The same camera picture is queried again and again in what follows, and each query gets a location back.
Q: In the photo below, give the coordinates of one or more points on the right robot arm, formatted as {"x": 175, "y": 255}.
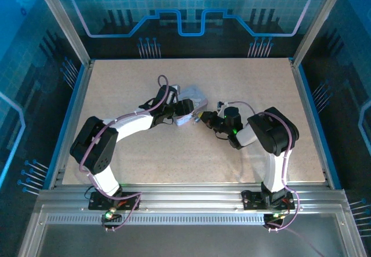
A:
{"x": 275, "y": 132}

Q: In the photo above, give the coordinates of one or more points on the small dark padlock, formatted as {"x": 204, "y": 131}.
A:
{"x": 196, "y": 120}

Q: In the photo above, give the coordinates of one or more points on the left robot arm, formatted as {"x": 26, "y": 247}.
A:
{"x": 127, "y": 125}

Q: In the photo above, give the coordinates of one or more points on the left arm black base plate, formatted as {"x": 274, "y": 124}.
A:
{"x": 98, "y": 203}

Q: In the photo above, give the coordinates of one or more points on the aluminium side rail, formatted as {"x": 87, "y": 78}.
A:
{"x": 311, "y": 117}
{"x": 72, "y": 117}

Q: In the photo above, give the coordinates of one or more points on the aluminium frame post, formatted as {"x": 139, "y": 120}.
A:
{"x": 62, "y": 22}
{"x": 316, "y": 22}

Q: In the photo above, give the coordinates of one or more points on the aluminium front rail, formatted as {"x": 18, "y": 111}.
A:
{"x": 188, "y": 194}

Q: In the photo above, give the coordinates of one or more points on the pastel cartoon tin box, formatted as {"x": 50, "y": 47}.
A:
{"x": 198, "y": 99}

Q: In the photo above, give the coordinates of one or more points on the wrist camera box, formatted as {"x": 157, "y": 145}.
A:
{"x": 221, "y": 105}
{"x": 175, "y": 92}

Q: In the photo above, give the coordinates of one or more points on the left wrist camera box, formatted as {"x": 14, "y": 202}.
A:
{"x": 175, "y": 92}

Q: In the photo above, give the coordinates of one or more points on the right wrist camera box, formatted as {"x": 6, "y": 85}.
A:
{"x": 221, "y": 105}

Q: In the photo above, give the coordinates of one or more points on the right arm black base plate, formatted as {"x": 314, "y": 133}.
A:
{"x": 252, "y": 200}

